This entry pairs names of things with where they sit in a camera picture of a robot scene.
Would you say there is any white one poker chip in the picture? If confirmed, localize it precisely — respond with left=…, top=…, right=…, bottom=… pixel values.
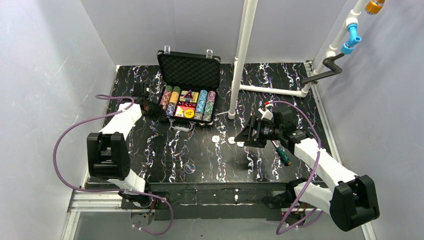
left=236, top=141, right=244, bottom=148
left=211, top=135, right=220, bottom=143
left=228, top=136, right=236, bottom=145

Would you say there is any red playing card deck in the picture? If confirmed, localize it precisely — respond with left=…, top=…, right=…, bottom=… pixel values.
left=174, top=106, right=195, bottom=119

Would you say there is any triangular all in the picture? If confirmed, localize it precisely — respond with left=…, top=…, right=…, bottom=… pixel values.
left=180, top=90, right=194, bottom=102

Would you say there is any yellow big blind button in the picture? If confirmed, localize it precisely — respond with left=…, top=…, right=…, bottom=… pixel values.
left=183, top=109, right=195, bottom=119

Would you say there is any clear dealer button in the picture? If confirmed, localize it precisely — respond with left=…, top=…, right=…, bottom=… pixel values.
left=184, top=162, right=196, bottom=175

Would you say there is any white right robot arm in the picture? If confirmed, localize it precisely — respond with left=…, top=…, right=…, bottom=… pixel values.
left=234, top=109, right=380, bottom=232

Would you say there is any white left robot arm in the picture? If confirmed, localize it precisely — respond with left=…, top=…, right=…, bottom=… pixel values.
left=86, top=83, right=164, bottom=193

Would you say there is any black poker set case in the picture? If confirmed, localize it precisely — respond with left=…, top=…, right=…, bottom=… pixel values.
left=156, top=45, right=221, bottom=126

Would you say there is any red poker chip stack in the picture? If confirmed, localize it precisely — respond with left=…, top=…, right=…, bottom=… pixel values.
left=160, top=90, right=172, bottom=111

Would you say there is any olive green poker chip stack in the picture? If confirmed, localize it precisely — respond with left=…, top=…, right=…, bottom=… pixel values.
left=172, top=86, right=181, bottom=94
left=164, top=85, right=173, bottom=95

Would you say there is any yellow poker chip stack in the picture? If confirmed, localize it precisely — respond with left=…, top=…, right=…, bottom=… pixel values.
left=168, top=91, right=180, bottom=105

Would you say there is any dark blue poker chip stack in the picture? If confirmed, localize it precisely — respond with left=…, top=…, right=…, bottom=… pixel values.
left=165, top=103, right=177, bottom=117

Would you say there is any red dice row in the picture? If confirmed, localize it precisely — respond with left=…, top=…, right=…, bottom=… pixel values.
left=177, top=101, right=197, bottom=108

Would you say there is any blue yellow card deck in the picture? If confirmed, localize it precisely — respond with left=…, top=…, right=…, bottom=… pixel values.
left=178, top=91, right=199, bottom=103

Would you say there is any white-grey poker chip stack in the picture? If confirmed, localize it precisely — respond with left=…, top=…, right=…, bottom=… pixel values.
left=193, top=112, right=203, bottom=121
left=202, top=114, right=212, bottom=122

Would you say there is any purple poker chip stack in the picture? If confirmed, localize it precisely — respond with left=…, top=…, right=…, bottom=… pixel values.
left=206, top=91, right=217, bottom=104

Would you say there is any light blue poker chip stack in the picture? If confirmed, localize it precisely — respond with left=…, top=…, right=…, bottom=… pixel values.
left=195, top=89, right=208, bottom=114

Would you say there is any blue pipe fitting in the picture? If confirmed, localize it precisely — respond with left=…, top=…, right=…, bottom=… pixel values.
left=340, top=23, right=362, bottom=55

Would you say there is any orange pipe fitting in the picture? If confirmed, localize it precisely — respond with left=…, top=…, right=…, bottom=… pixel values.
left=364, top=0, right=385, bottom=15

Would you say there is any green handle screwdriver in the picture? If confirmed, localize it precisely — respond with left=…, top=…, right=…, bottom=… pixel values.
left=271, top=140, right=291, bottom=166

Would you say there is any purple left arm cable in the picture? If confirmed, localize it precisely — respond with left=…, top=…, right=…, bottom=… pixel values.
left=52, top=94, right=174, bottom=237

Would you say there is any black clamp handle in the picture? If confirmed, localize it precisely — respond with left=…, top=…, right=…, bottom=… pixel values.
left=301, top=52, right=345, bottom=85

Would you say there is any white PVC pipe frame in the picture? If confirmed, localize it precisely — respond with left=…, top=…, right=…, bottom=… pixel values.
left=227, top=0, right=368, bottom=120

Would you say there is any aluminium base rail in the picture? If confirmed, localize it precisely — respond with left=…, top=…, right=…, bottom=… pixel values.
left=62, top=182, right=368, bottom=240

